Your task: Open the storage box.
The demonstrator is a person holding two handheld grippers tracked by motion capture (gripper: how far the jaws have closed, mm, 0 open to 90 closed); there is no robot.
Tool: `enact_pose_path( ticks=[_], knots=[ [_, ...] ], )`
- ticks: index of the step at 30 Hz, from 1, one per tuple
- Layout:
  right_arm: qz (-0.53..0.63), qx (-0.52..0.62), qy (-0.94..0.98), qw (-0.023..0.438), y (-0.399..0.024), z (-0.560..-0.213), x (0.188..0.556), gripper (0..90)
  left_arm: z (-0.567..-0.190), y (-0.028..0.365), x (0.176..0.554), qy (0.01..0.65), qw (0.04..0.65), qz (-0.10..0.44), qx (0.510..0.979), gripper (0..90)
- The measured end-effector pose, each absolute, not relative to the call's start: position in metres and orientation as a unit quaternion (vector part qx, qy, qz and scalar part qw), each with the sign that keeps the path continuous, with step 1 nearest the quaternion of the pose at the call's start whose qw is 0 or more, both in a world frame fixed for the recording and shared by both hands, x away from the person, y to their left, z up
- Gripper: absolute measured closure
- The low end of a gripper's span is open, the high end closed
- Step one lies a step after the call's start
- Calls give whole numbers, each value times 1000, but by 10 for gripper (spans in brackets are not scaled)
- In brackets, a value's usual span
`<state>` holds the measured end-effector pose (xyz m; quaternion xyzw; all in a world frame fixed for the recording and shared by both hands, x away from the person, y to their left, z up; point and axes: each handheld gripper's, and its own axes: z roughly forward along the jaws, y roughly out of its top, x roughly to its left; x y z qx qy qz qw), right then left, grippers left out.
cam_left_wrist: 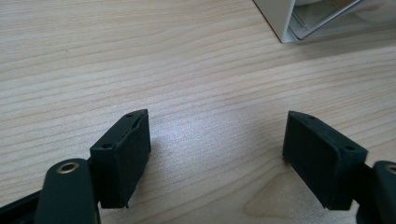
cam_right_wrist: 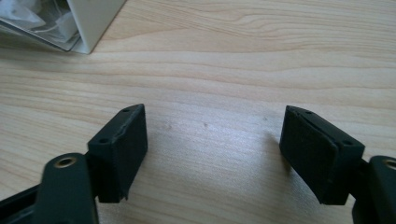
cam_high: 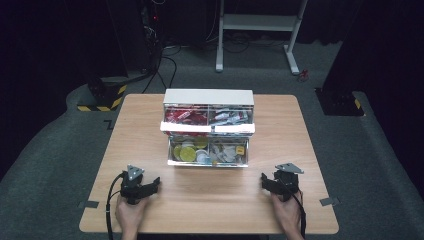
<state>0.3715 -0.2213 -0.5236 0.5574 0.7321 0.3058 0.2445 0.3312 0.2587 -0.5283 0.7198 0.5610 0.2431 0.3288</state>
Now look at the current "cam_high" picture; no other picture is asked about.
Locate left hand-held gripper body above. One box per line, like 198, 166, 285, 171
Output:
119, 164, 150, 205

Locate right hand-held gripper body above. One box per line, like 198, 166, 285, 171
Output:
273, 162, 305, 202

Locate person's left hand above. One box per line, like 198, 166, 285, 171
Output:
115, 194, 151, 235

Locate person's right hand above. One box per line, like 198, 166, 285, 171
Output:
269, 190, 305, 236

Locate pile of yellow round lids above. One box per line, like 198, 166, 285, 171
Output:
171, 136, 210, 164

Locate grey tape strip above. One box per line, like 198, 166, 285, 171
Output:
318, 196, 341, 207
77, 200, 100, 210

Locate pile of clear small packets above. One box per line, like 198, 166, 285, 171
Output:
209, 137, 248, 165

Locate clear narrow drawer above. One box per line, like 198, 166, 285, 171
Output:
167, 134, 250, 168

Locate white wide drawer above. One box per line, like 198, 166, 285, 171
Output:
159, 103, 256, 137

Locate pile of white sachets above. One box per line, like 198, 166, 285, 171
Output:
209, 107, 253, 126

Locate pile of red packets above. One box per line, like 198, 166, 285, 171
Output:
164, 106, 210, 127

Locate yellow black striped base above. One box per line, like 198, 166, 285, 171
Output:
76, 76, 129, 113

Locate black floor base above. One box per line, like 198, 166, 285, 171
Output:
314, 87, 365, 117

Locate white drawer cabinet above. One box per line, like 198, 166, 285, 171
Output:
162, 88, 255, 168

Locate dark equipment rack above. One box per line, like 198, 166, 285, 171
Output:
138, 0, 165, 74

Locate white metal stand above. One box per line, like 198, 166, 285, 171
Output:
215, 0, 310, 76

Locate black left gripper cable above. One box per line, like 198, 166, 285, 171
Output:
105, 171, 129, 240

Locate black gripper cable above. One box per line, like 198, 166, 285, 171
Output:
290, 186, 307, 240
105, 171, 129, 240

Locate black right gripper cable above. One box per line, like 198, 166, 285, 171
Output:
290, 186, 307, 240

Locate black floor cables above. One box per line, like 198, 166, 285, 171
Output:
141, 44, 183, 94

